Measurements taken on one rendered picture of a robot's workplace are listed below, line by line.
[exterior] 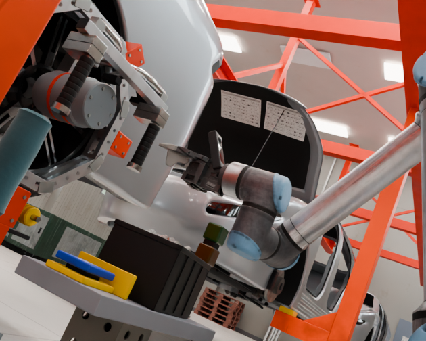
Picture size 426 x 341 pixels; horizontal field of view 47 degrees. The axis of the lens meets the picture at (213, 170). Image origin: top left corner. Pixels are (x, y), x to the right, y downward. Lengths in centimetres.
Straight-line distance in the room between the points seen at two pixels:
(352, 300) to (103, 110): 360
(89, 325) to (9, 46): 48
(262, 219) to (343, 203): 21
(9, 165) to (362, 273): 382
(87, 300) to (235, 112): 426
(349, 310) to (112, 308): 399
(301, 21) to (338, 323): 287
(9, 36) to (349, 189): 83
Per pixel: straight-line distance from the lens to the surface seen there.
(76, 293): 74
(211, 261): 111
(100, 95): 138
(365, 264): 470
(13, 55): 90
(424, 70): 117
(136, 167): 143
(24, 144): 127
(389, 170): 127
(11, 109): 152
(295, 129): 464
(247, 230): 119
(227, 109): 494
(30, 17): 92
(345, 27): 502
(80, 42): 125
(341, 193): 127
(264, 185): 121
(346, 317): 464
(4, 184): 126
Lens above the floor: 50
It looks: 14 degrees up
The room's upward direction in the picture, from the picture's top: 24 degrees clockwise
